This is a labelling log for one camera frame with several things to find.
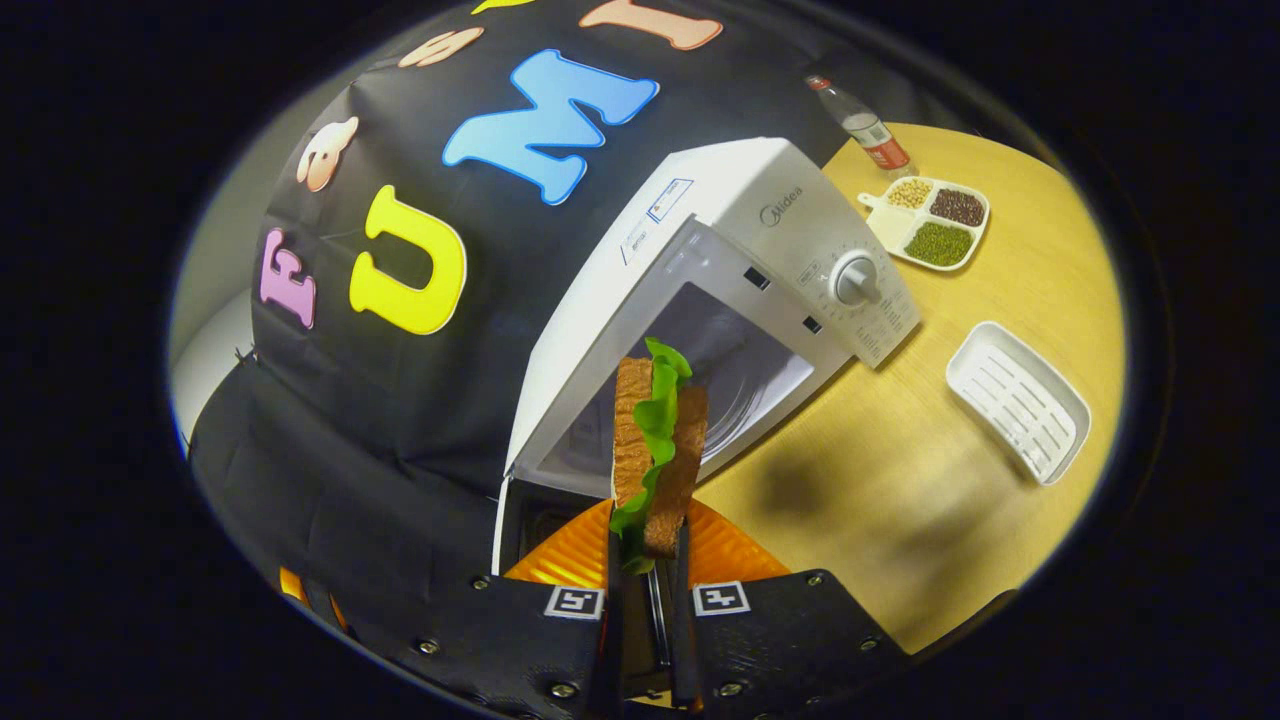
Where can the lettuce sandwich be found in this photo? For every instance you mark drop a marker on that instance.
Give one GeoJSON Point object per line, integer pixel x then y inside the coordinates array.
{"type": "Point", "coordinates": [632, 430]}

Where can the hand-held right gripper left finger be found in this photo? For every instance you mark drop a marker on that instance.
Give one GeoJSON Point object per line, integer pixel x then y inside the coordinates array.
{"type": "Point", "coordinates": [520, 640]}

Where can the white ribbed tray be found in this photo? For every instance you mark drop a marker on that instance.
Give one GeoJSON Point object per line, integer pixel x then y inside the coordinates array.
{"type": "Point", "coordinates": [1020, 400]}

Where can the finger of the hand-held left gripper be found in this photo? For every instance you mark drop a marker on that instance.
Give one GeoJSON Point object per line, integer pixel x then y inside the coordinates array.
{"type": "Point", "coordinates": [310, 598]}

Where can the white microwave oven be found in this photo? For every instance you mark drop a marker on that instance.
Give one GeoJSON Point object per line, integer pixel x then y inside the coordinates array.
{"type": "Point", "coordinates": [720, 200]}

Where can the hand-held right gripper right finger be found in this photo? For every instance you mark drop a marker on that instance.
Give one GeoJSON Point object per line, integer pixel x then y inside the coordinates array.
{"type": "Point", "coordinates": [770, 640]}

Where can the clear plastic water bottle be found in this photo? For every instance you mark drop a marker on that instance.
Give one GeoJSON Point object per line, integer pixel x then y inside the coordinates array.
{"type": "Point", "coordinates": [868, 130]}

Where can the divided dish of beans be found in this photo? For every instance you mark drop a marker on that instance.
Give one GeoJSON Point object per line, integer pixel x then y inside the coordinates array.
{"type": "Point", "coordinates": [940, 243]}

